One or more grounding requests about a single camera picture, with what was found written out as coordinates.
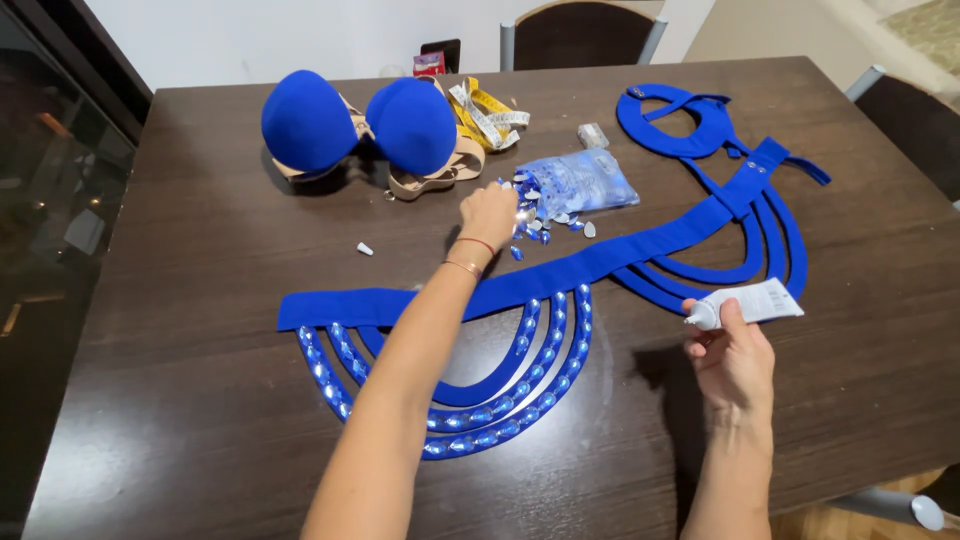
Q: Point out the person's right hand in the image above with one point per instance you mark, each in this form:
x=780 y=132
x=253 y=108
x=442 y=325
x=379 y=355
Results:
x=739 y=371

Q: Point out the person's left hand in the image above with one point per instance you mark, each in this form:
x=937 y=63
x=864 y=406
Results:
x=486 y=217

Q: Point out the person's left fingers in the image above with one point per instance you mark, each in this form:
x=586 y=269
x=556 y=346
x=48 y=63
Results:
x=508 y=201

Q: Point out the white glue tube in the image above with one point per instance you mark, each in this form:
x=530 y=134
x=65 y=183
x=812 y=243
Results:
x=765 y=301

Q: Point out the pile of loose blue gems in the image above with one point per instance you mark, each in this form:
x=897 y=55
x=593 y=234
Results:
x=536 y=225

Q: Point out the clear bag of blue gems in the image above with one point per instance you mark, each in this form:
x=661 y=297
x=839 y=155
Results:
x=581 y=180

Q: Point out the yellow measuring tape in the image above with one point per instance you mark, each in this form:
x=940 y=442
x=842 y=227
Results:
x=484 y=112

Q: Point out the small clear plastic box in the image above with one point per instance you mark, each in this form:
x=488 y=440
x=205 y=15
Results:
x=592 y=136

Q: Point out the blue fabric belt with loops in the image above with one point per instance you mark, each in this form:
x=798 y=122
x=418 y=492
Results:
x=600 y=262

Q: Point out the small white tube cap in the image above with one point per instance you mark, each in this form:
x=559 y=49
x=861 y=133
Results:
x=364 y=248

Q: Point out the small red packet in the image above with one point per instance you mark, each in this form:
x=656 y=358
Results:
x=428 y=64

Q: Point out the black rectangular device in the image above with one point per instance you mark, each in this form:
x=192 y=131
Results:
x=448 y=52

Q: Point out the blue padded bra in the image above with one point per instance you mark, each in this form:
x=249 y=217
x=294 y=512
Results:
x=309 y=124

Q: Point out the dark glass cabinet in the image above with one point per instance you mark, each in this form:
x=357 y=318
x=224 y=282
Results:
x=52 y=187

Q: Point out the dark chair with grey frame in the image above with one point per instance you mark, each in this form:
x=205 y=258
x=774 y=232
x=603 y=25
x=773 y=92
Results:
x=911 y=127
x=581 y=37
x=900 y=510

